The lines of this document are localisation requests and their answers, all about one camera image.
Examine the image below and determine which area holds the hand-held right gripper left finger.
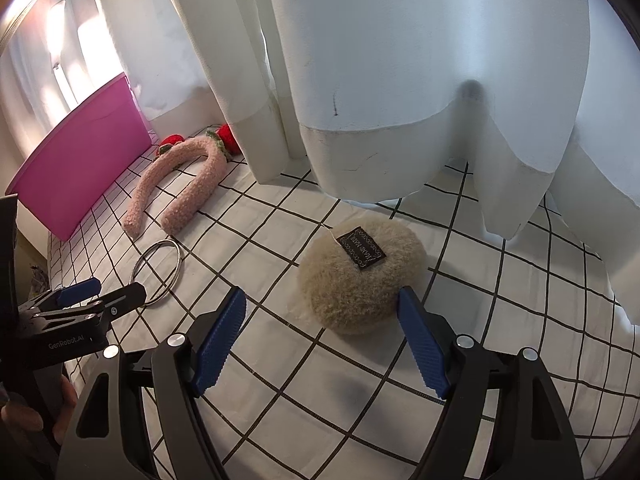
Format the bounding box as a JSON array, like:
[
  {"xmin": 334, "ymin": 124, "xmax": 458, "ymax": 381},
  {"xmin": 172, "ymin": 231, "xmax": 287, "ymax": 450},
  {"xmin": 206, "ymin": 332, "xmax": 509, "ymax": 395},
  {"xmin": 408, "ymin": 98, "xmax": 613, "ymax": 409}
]
[{"xmin": 60, "ymin": 285, "xmax": 248, "ymax": 480}]

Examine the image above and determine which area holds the white black-grid tablecloth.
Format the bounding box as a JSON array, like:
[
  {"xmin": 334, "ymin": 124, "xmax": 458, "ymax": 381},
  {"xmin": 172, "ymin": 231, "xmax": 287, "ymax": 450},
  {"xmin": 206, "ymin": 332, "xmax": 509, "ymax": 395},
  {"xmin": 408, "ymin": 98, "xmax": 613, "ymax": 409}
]
[{"xmin": 47, "ymin": 127, "xmax": 640, "ymax": 480}]

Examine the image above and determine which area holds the pink fluffy strawberry headband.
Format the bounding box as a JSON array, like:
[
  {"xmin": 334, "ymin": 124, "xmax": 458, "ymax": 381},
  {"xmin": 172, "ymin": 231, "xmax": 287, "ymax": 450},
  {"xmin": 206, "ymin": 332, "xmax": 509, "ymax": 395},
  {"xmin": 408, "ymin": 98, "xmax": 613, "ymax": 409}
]
[{"xmin": 122, "ymin": 122, "xmax": 241, "ymax": 237}]

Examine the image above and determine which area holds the large silver bangle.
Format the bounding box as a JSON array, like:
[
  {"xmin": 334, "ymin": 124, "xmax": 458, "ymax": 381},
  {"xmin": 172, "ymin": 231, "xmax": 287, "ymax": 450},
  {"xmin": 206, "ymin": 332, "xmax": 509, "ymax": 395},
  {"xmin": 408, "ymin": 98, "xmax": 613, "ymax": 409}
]
[{"xmin": 129, "ymin": 239, "xmax": 182, "ymax": 306}]

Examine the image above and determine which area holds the white curtain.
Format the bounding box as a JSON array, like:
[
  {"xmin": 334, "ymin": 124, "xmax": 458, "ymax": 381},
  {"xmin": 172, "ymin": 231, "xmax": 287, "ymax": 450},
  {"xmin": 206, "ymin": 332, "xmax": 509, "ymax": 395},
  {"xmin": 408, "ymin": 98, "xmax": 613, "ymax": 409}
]
[{"xmin": 0, "ymin": 0, "xmax": 640, "ymax": 328}]

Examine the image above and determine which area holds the person's left hand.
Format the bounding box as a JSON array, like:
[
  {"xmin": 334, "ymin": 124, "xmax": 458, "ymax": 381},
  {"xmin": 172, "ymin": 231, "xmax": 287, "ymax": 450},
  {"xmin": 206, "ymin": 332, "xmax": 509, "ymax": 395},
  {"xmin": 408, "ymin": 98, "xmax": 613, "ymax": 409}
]
[{"xmin": 0, "ymin": 375, "xmax": 78, "ymax": 446}]

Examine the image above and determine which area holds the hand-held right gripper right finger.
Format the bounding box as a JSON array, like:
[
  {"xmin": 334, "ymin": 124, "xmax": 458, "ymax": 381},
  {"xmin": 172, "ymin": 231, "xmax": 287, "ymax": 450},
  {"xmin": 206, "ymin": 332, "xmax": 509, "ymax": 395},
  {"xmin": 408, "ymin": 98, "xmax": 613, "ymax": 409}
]
[{"xmin": 397, "ymin": 286, "xmax": 586, "ymax": 480}]

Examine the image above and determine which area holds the pink plastic bin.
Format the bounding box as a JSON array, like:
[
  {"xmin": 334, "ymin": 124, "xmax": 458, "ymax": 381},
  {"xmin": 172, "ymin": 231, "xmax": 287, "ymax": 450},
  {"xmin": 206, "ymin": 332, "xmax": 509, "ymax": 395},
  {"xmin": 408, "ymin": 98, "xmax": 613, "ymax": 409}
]
[{"xmin": 5, "ymin": 72, "xmax": 153, "ymax": 241}]

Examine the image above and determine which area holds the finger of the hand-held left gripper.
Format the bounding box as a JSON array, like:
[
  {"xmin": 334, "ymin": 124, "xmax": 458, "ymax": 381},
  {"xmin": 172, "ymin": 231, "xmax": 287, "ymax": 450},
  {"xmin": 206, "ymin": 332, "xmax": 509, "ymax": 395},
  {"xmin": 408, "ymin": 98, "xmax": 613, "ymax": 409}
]
[
  {"xmin": 20, "ymin": 277, "xmax": 101, "ymax": 311},
  {"xmin": 20, "ymin": 282, "xmax": 148, "ymax": 333}
]

